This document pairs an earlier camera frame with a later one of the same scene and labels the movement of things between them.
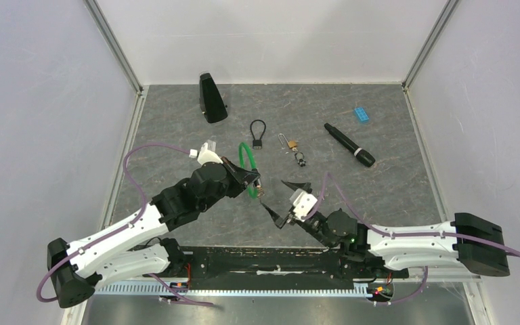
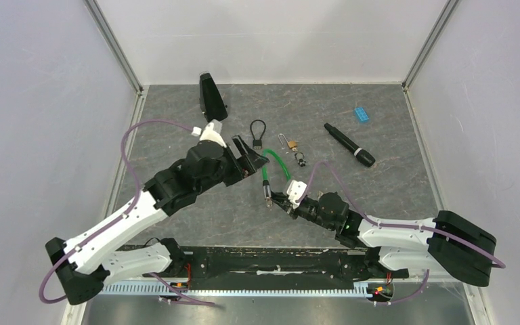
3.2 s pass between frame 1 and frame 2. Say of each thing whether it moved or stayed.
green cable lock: moved
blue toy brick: stayed
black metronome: stayed
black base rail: stayed
